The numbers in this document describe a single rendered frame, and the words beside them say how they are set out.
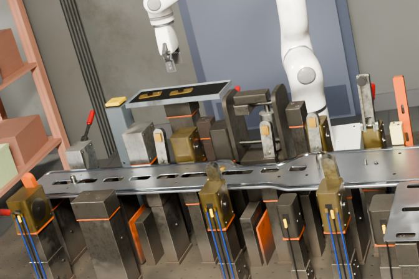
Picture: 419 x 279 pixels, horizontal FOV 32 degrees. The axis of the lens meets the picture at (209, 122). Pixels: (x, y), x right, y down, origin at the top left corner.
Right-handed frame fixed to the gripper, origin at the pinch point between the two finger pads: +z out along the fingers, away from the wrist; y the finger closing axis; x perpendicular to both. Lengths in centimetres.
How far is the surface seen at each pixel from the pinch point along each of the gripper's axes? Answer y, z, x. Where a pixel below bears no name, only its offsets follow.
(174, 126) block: 4.0, 21.4, -4.8
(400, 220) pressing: 78, 27, 71
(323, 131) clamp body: 27, 22, 50
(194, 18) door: -248, 39, -58
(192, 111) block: 4.5, 16.7, 3.2
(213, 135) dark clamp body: 21.4, 20.0, 13.6
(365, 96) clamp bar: 30, 12, 64
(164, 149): 21.8, 22.4, -4.1
